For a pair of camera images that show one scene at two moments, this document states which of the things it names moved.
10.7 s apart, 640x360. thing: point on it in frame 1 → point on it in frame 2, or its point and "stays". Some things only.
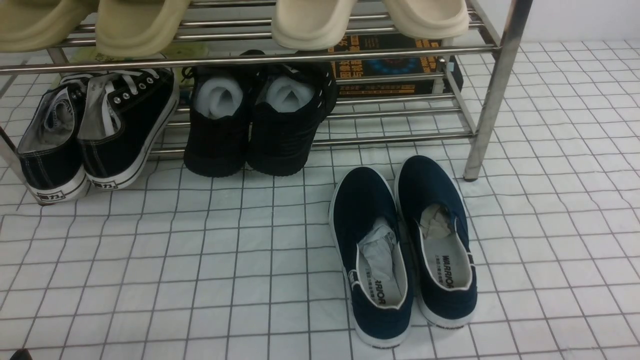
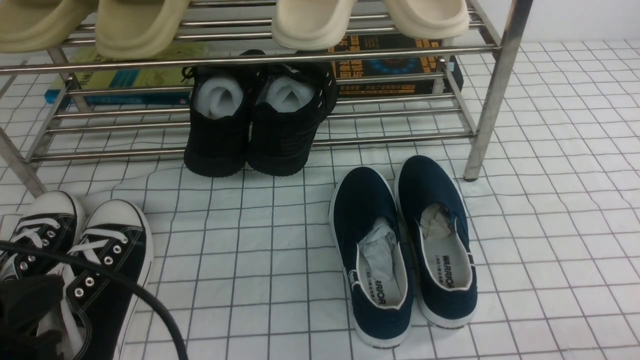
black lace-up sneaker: (50, 152) → (53, 219)
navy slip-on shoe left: (370, 245) stays
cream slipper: (311, 25) stays
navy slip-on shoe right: (444, 272) stays
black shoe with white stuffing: (216, 141) stays
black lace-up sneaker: (124, 112) → (101, 310)
